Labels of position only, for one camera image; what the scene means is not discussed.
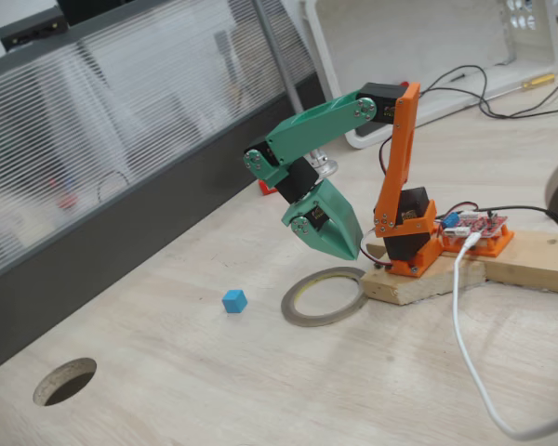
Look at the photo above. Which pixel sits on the small blue cube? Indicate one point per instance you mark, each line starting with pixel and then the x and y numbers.
pixel 235 302

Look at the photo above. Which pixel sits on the small black electronics box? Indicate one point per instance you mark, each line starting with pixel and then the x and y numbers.
pixel 32 25

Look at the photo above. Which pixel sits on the long light wooden plank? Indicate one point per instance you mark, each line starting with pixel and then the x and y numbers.
pixel 539 260

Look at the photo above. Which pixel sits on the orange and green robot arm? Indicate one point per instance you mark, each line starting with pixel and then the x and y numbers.
pixel 307 125

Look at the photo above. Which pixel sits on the red controller circuit board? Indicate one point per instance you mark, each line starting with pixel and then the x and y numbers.
pixel 481 224

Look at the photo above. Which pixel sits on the green gripper black servo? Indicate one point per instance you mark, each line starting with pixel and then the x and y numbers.
pixel 331 210

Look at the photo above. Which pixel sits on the silver metal pole with base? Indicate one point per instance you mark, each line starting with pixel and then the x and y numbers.
pixel 283 69

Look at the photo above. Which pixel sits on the small red cardboard box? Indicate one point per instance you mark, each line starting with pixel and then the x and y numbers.
pixel 266 188

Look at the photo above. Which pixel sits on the orange printed board mount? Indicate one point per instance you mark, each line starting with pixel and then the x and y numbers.
pixel 497 246

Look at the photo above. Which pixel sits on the frosted grey-framed desk partition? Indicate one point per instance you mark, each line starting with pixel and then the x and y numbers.
pixel 121 116

